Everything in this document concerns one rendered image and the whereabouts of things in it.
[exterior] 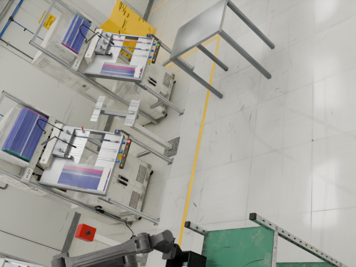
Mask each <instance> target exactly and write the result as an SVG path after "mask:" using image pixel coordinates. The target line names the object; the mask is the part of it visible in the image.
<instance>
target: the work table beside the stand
mask: <svg viewBox="0 0 356 267"><path fill-rule="evenodd" d="M227 6H228V7H229V8H230V9H231V10H232V11H233V12H234V13H235V14H236V15H237V16H238V17H239V18H240V19H241V20H242V21H243V22H244V23H245V24H246V25H247V26H248V27H249V28H250V29H251V30H252V31H253V32H254V33H255V34H256V35H257V36H258V37H259V38H260V39H262V40H263V41H264V42H265V43H266V44H267V45H268V46H269V47H270V48H271V49H274V48H275V45H274V44H273V43H272V42H271V41H270V40H269V39H268V38H267V37H266V36H265V35H264V34H263V33H262V32H261V31H260V30H259V29H258V28H257V27H256V26H255V25H254V24H253V23H252V22H251V21H250V20H249V19H248V18H247V17H246V16H245V15H244V14H243V13H242V12H241V11H240V10H239V9H238V7H237V6H236V5H235V4H234V3H233V2H232V1H231V0H220V1H219V2H217V3H216V4H214V5H213V6H211V7H210V8H208V9H207V10H205V11H204V12H202V13H201V14H199V15H198V16H196V17H195V18H193V19H192V20H190V21H189V22H187V23H186V24H184V25H183V26H181V27H180V28H178V31H177V34H176V38H175V41H174V44H173V48H172V52H171V55H170V58H169V60H170V61H172V62H173V63H175V64H176V65H177V66H179V67H180V68H181V69H182V70H184V71H185V72H186V73H187V74H189V75H190V76H191V77H193V78H194V79H195V80H196V81H198V82H199V83H200V84H201V85H203V86H204V87H205V88H207V89H208V90H209V91H210V92H212V93H213V94H214V95H215V96H217V97H218V98H220V99H221V98H223V95H222V94H221V93H220V92H218V91H217V90H216V89H215V88H213V87H212V86H211V85H210V84H208V83H207V82H206V81H205V80H203V79H202V78H201V77H200V76H198V75H197V74H196V73H195V72H193V71H192V70H191V69H189V68H188V67H187V66H186V65H185V64H183V63H182V62H180V61H179V60H178V59H177V57H179V56H180V55H182V54H184V53H186V52H187V51H189V50H191V49H193V48H194V47H197V48H198V49H200V50H201V51H202V52H203V53H204V54H205V55H207V56H208V57H209V58H210V59H211V60H213V61H214V62H215V63H216V64H217V65H218V66H220V67H221V68H222V69H223V70H224V71H227V70H228V67H227V66H226V65H225V64H223V63H222V62H221V61H220V60H219V59H218V58H217V57H215V56H214V55H213V54H212V53H211V52H210V51H208V50H207V49H206V48H205V47H204V46H203V45H201V43H203V42H205V41H206V40H208V39H210V38H212V37H213V36H215V35H217V34H219V35H220V36H221V37H222V38H223V39H224V40H225V41H227V42H228V43H229V44H230V45H231V46H232V47H233V48H234V49H235V50H236V51H237V52H239V53H240V54H241V55H242V56H243V57H244V58H245V59H246V60H247V61H248V62H249V63H250V64H252V65H253V66H254V67H255V68H256V69H257V70H258V71H259V72H260V73H261V74H263V75H264V76H265V77H266V78H267V79H270V78H271V76H272V75H271V74H270V73H269V72H268V71H267V70H265V69H264V68H263V67H262V66H261V65H260V64H259V63H258V62H257V61H256V60H255V59H254V58H253V57H252V56H250V55H249V54H248V53H247V52H246V51H245V50H244V49H243V48H242V47H241V46H240V45H239V44H238V43H237V42H235V41H234V40H233V39H232V38H231V37H230V36H229V35H228V34H227V33H226V32H225V31H224V30H223V29H222V26H223V21H224V17H225V12H226V7H227Z"/></svg>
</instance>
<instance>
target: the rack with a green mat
mask: <svg viewBox="0 0 356 267"><path fill-rule="evenodd" d="M249 220H251V221H253V222H255V223H256V224H258V225H259V226H252V227H241V228H230V229H219V230H206V229H204V228H202V227H200V226H198V225H196V224H194V223H192V222H190V221H185V224H184V227H186V228H188V229H190V230H192V231H194V232H196V233H198V234H200V235H203V236H204V239H203V246H202V252H201V255H203V256H205V257H207V260H206V267H348V266H347V265H345V264H343V263H342V262H340V261H338V260H336V259H334V258H333V257H331V256H329V255H327V254H326V253H324V252H322V251H320V250H319V249H317V248H315V247H313V246H312V245H310V244H308V243H306V242H305V241H303V240H302V239H300V238H298V237H296V236H295V235H293V234H291V233H289V232H288V231H286V230H284V229H282V228H281V227H279V226H277V225H276V224H274V223H272V222H270V221H268V220H267V219H265V218H263V217H261V216H260V215H258V214H256V213H250V216H249ZM278 236H280V237H282V238H284V239H285V240H287V241H289V242H291V243H293V244H295V245H296V246H298V247H300V248H302V249H303V250H305V251H307V252H309V253H310V254H312V255H314V256H316V257H318V258H319V259H321V260H323V261H324V262H277V244H278Z"/></svg>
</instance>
